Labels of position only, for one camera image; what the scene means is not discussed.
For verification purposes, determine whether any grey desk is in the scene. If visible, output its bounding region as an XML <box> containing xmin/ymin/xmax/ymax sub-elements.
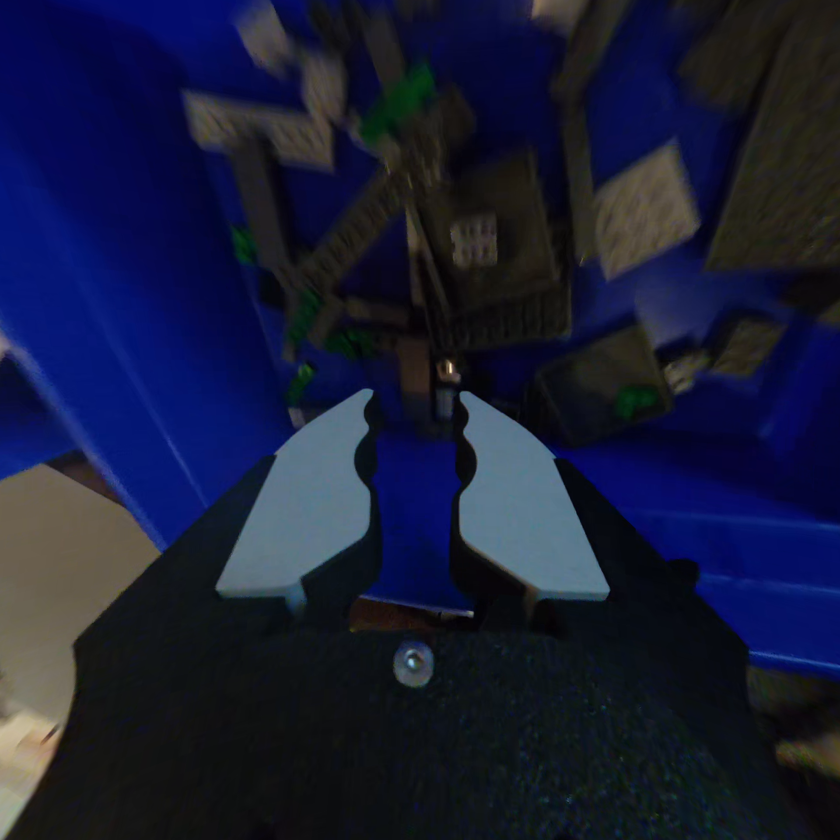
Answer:
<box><xmin>0</xmin><ymin>462</ymin><xmax>164</xmax><ymax>834</ymax></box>

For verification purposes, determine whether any pile of grey toy bricks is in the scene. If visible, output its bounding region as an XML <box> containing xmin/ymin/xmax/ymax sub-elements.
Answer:
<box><xmin>182</xmin><ymin>0</ymin><xmax>840</xmax><ymax>448</ymax></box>

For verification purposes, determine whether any blue plastic bin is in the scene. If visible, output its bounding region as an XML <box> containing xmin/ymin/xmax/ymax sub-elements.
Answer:
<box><xmin>0</xmin><ymin>0</ymin><xmax>840</xmax><ymax>677</ymax></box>

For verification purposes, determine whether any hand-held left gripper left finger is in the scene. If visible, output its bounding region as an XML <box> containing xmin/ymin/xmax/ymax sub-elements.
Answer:
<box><xmin>215</xmin><ymin>388</ymin><xmax>384</xmax><ymax>616</ymax></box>

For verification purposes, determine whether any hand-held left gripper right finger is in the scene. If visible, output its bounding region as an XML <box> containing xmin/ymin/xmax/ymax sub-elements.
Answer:
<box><xmin>449</xmin><ymin>391</ymin><xmax>611</xmax><ymax>614</ymax></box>

